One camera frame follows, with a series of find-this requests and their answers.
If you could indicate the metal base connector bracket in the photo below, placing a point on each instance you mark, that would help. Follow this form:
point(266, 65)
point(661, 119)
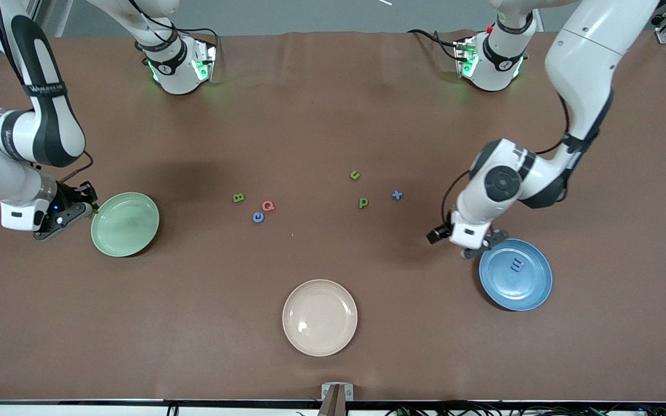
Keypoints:
point(463, 58)
point(208, 60)

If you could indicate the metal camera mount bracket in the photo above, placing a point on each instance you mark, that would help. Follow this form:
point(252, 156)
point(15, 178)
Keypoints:
point(327, 392)

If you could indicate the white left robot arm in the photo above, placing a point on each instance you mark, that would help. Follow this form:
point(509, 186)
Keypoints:
point(581, 58)

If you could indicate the green letter p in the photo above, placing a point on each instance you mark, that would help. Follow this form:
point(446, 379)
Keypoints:
point(360, 203)

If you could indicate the blue letter C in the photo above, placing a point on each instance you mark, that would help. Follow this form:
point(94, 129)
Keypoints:
point(254, 217)

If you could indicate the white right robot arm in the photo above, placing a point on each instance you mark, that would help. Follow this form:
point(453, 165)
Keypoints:
point(50, 133)

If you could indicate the beige plate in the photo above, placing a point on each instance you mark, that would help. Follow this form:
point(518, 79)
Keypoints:
point(319, 318)

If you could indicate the white table edge rail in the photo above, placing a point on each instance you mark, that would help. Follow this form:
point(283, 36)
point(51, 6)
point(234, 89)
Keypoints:
point(78, 409)

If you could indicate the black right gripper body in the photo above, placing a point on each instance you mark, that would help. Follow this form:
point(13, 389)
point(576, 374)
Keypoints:
point(70, 198)

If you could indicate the brown table cover sheet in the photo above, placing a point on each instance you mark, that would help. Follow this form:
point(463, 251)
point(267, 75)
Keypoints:
point(333, 115)

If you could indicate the green letter u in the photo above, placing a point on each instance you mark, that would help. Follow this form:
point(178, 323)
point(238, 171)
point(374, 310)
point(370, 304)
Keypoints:
point(356, 177)

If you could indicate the blue plate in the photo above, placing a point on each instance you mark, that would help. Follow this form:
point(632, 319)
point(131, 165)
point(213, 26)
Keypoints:
point(532, 289)

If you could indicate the light green plate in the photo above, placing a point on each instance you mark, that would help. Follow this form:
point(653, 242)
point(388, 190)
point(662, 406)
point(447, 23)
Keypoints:
point(136, 242)

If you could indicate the green letter B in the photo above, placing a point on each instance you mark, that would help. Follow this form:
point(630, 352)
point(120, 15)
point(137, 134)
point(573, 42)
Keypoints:
point(239, 197)

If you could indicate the blue letter m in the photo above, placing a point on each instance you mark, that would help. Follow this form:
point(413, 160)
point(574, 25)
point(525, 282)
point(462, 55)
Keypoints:
point(518, 266)

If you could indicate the red letter Q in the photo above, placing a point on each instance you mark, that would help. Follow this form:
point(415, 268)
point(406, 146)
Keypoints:
point(263, 205)

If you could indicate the blue letter x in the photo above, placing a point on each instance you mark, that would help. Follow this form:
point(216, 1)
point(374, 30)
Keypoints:
point(397, 195)

